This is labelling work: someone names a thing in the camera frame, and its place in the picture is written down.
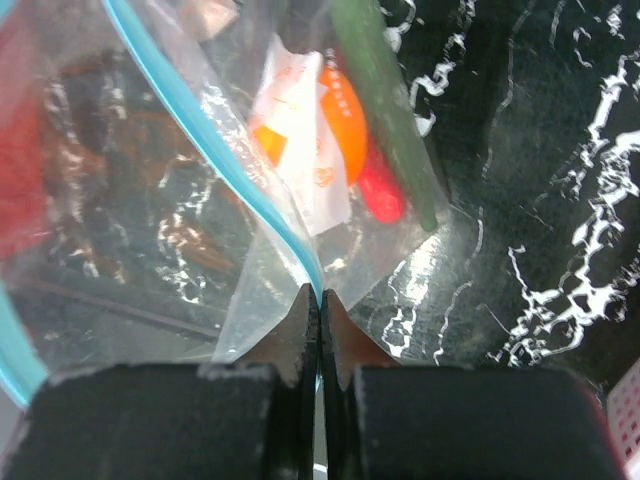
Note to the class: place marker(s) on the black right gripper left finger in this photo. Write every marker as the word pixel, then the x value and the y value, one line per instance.
pixel 249 419

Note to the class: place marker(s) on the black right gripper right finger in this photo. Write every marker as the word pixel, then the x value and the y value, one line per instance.
pixel 385 420

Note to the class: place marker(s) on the clear zip top bag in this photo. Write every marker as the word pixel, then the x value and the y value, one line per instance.
pixel 170 234

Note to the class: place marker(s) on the orange fake fruit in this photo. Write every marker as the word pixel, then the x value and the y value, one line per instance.
pixel 330 135

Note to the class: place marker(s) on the green fake vegetable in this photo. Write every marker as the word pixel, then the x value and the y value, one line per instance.
pixel 376 77

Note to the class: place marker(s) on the red fake pepper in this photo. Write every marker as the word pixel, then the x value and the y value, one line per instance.
pixel 365 164

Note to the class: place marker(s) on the white plastic basket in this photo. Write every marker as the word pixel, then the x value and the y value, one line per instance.
pixel 623 406

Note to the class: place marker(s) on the red plastic bin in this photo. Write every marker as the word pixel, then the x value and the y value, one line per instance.
pixel 22 185

